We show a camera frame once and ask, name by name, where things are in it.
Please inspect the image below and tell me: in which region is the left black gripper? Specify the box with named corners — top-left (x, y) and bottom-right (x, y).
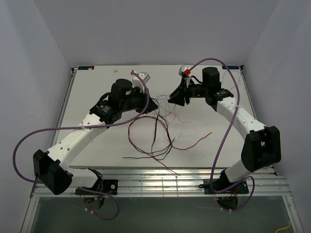
top-left (120, 87), bottom-right (158, 115)

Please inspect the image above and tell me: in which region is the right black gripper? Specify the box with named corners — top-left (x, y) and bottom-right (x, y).
top-left (168, 77), bottom-right (208, 106)

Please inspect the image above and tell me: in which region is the blue white twisted wire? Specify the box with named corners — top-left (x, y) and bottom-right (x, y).
top-left (154, 94), bottom-right (182, 141)

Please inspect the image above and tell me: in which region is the red black paired wire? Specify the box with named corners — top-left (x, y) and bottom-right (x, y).
top-left (127, 115), bottom-right (213, 176)

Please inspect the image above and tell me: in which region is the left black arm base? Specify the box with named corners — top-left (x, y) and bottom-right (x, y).
top-left (74, 179), bottom-right (119, 211)

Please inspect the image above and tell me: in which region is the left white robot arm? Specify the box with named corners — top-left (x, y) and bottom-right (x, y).
top-left (33, 76), bottom-right (157, 195)

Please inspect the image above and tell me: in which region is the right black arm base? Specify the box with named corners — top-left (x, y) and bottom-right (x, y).
top-left (198, 179), bottom-right (255, 212)

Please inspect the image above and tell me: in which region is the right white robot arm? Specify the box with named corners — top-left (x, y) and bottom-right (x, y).
top-left (168, 66), bottom-right (281, 193)

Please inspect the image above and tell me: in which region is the right blue corner label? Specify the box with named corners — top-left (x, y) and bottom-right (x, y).
top-left (222, 66), bottom-right (240, 70)

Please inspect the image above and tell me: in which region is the blue corner label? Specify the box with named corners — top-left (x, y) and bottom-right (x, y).
top-left (222, 66), bottom-right (240, 70)
top-left (78, 66), bottom-right (94, 70)

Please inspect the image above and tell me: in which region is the left blue corner label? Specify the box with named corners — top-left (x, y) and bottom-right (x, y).
top-left (78, 66), bottom-right (94, 70)

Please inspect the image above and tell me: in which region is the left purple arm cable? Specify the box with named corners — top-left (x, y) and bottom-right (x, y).
top-left (12, 71), bottom-right (150, 220)

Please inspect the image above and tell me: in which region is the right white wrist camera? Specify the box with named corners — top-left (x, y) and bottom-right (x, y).
top-left (178, 65), bottom-right (190, 87)

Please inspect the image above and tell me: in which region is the aluminium rail frame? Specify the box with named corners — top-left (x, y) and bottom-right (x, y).
top-left (20, 65), bottom-right (304, 233)

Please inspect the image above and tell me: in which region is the yellow wire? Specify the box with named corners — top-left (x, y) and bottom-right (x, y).
top-left (276, 221), bottom-right (291, 233)

